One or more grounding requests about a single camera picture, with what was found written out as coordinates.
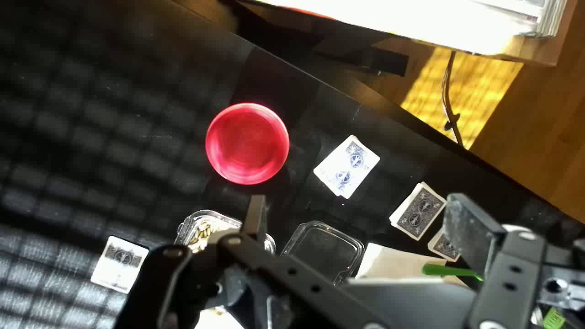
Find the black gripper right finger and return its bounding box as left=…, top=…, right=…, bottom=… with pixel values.
left=442, top=192, right=546, bottom=329

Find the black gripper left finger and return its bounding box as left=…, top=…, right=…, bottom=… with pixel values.
left=217, top=194, right=391, bottom=329

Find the pink plastic bowl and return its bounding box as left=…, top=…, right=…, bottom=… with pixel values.
left=203, top=101, right=292, bottom=187

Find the green plastic spoon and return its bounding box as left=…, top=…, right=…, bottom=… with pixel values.
left=420, top=262, right=484, bottom=284

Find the white paper towel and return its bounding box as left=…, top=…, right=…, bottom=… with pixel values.
left=352, top=242, right=471, bottom=289

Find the white face-up playing card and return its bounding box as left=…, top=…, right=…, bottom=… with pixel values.
left=312, top=134, right=382, bottom=202

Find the black and white photo card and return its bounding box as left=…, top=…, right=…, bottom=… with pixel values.
left=89, top=234, right=151, bottom=297

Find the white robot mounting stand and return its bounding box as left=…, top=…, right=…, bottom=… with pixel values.
left=254, top=0, right=577, bottom=59

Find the black floor cable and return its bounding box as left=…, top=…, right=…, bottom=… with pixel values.
left=440, top=52, right=468, bottom=149

